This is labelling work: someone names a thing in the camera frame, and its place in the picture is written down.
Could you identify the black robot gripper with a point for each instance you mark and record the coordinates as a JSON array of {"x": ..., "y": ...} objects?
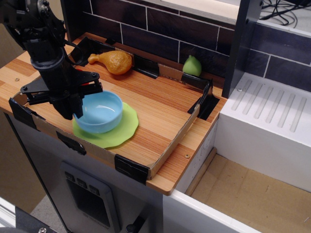
[{"x": 60, "y": 82}]

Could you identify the light blue plastic bowl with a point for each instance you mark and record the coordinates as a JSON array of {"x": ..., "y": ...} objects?
[{"x": 102, "y": 112}]

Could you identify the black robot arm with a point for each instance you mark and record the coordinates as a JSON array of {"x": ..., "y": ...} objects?
[{"x": 38, "y": 31}]

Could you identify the light green plastic plate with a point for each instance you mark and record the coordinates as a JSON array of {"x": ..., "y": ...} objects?
[{"x": 115, "y": 137}]

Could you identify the toy chicken drumstick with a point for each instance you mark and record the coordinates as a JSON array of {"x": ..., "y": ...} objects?
[{"x": 117, "y": 62}]

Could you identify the toy dishwasher front panel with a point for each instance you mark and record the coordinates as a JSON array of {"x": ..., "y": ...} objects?
[{"x": 94, "y": 200}]

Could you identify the green toy pear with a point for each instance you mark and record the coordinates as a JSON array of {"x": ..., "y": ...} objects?
[{"x": 192, "y": 66}]

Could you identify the cardboard tray border with tape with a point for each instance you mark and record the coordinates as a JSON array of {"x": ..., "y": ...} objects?
[{"x": 165, "y": 123}]

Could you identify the white toy sink unit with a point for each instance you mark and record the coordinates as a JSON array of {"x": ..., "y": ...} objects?
[{"x": 253, "y": 172}]

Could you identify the dark grey vertical post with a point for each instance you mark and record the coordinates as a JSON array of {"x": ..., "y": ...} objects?
[{"x": 248, "y": 14}]

